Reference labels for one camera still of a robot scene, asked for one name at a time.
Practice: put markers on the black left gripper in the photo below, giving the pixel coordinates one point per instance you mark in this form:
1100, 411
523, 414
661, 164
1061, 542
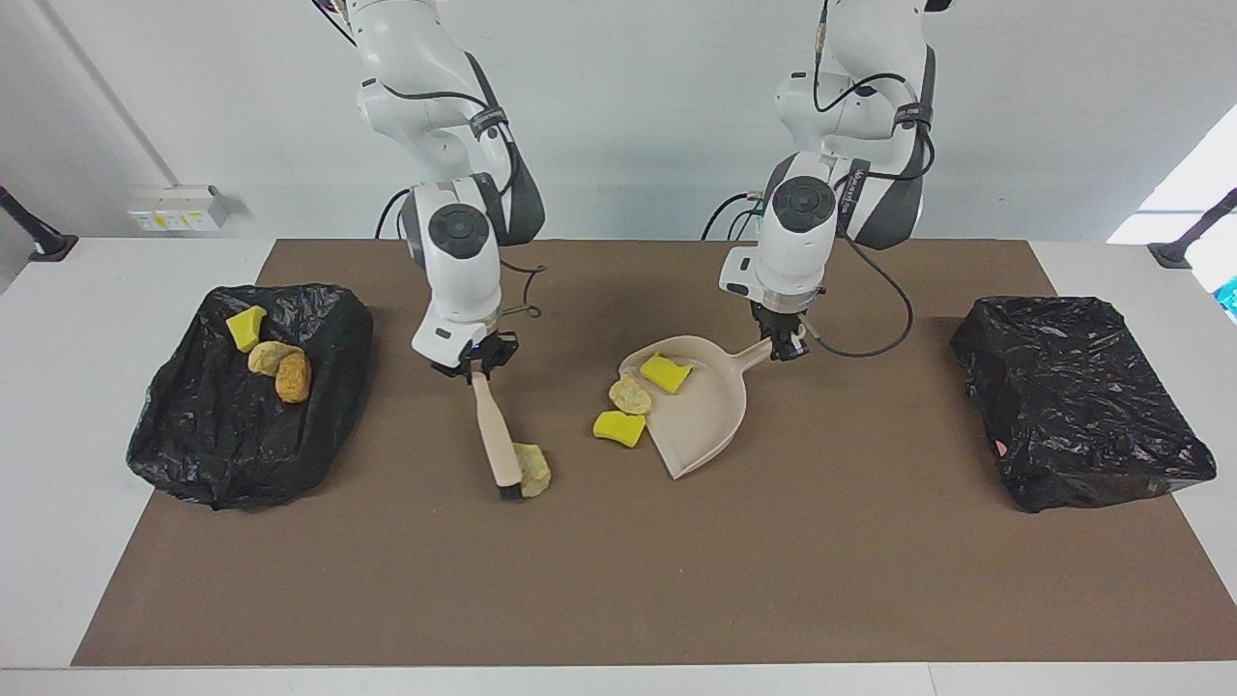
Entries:
778, 317

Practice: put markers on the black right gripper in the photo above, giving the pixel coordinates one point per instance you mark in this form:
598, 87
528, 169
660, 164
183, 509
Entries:
480, 356

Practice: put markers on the beige hand brush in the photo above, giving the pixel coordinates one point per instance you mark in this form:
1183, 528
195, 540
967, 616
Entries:
498, 435

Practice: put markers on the beige plastic dustpan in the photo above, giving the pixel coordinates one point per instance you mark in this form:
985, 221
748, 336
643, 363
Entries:
701, 416

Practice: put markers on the large beige sponge chunk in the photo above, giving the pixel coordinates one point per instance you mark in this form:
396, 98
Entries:
534, 472

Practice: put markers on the yellow sponge with green edge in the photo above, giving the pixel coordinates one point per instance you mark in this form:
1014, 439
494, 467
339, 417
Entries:
665, 374

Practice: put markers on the round beige foam piece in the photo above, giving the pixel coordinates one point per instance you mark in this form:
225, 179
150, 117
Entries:
630, 396

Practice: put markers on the curved yellow sponge piece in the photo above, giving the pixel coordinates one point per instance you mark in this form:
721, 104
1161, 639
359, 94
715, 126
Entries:
618, 428

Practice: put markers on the orange-brown sponge lump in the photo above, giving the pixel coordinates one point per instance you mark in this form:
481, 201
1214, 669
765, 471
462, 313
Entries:
294, 379

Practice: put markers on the pale beige sponge chunk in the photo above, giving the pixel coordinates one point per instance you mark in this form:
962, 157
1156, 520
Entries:
266, 356

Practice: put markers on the yellow sponge wedge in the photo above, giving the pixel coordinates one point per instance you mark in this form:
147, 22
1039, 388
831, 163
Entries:
245, 327

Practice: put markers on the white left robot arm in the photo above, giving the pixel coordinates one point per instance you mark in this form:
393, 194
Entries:
788, 251

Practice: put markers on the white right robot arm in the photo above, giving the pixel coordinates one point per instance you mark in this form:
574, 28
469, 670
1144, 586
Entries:
459, 280

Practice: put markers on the black bag-lined bin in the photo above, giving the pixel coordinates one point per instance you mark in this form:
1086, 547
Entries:
1082, 406
251, 454

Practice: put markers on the brown table mat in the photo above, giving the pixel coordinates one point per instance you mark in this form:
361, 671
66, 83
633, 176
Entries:
580, 599

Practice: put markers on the teal object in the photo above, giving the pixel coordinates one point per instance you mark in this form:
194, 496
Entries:
1229, 298

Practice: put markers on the white wall socket box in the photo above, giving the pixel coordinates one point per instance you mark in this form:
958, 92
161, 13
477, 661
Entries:
179, 208

